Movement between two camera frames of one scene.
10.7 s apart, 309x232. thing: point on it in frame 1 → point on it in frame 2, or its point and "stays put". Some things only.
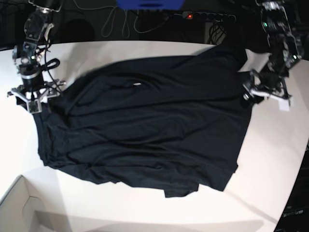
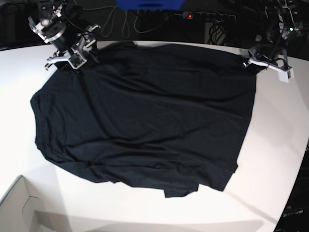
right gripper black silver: x=264 y=85 → x=277 y=62
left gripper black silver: x=34 y=90 → x=75 y=49
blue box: x=150 y=5 stays put
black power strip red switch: x=207 y=17 stays put
